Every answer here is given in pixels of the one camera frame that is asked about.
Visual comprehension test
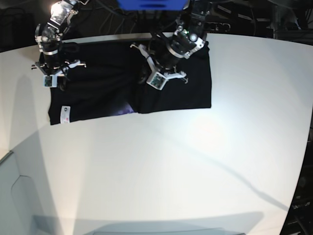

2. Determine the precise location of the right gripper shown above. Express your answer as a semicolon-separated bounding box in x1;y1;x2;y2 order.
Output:
31;60;87;91

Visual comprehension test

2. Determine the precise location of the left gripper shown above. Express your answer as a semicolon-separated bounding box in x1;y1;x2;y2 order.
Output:
130;43;188;84

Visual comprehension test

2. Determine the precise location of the black T-shirt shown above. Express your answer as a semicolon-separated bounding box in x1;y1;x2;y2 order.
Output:
48;42;212;125

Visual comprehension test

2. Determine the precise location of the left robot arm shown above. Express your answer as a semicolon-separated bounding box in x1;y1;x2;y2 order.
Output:
130;0;212;91

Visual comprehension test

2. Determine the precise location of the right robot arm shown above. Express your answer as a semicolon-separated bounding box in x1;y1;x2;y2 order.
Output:
31;0;88;91

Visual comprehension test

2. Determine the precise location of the blue box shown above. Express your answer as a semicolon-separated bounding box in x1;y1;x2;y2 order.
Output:
117;0;187;11

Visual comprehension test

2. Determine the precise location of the black power strip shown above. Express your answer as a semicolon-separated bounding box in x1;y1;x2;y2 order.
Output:
204;22;231;33

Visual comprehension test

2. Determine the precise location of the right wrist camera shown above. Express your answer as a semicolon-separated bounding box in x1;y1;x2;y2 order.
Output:
43;75;58;88

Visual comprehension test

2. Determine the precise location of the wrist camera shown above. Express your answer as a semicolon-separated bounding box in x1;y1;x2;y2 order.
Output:
43;75;58;88
146;71;168;91

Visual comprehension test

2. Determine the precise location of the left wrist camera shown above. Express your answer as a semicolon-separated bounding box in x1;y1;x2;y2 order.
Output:
146;71;168;91

